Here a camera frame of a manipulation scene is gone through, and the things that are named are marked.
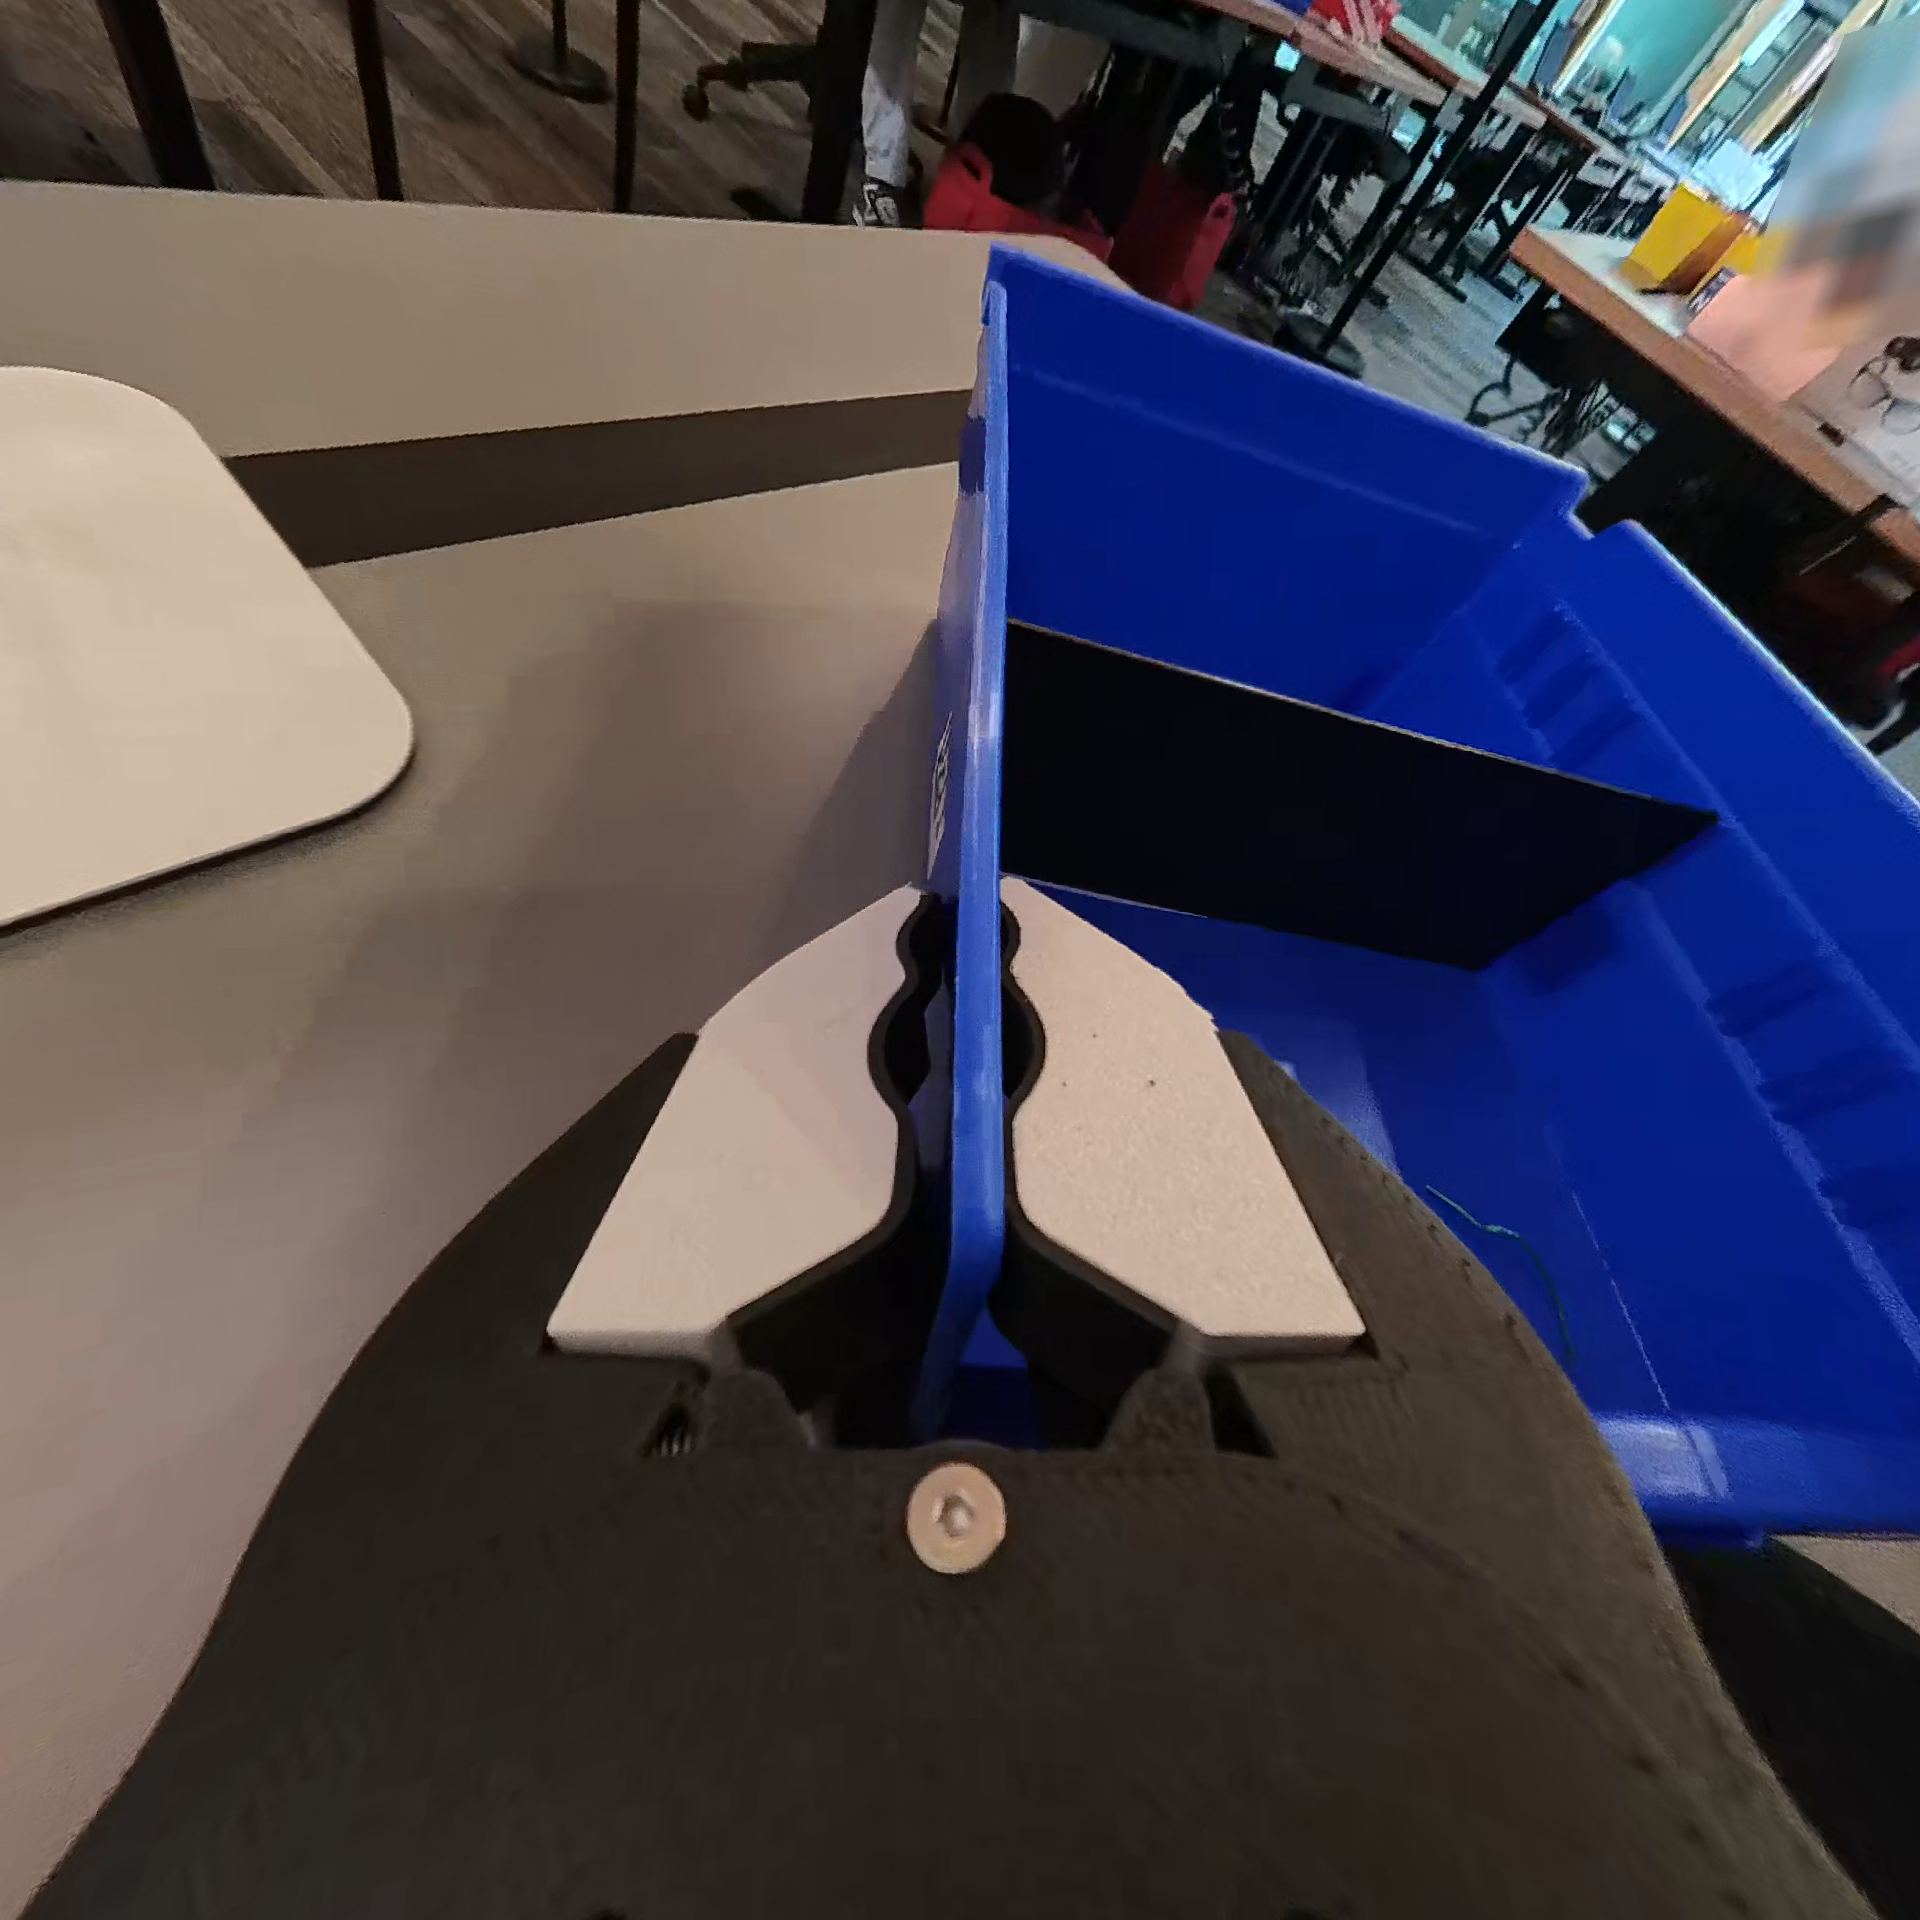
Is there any wooden work table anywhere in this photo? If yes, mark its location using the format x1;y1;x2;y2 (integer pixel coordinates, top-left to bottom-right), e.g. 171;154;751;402
1501;226;1920;751

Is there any red plastic bin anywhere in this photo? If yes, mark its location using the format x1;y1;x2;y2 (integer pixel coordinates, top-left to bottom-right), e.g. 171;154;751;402
919;92;1242;310

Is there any black bin divider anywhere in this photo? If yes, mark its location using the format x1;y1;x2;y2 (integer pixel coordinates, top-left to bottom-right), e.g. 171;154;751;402
1005;622;1722;968

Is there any blue plastic bin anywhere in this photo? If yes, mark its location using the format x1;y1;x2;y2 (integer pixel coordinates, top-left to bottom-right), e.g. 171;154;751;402
911;240;1920;1552

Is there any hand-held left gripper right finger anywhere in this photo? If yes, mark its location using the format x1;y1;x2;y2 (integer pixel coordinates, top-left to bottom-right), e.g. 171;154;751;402
985;873;1375;1436

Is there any white stand base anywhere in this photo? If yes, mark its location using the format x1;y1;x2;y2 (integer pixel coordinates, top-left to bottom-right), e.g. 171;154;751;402
0;368;419;934

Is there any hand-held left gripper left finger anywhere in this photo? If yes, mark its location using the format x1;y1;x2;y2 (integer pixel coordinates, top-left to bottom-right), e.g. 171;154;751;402
544;880;955;1436

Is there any yellow plastic bin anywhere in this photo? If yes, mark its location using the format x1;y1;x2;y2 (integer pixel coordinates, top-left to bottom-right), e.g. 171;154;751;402
1629;188;1763;297

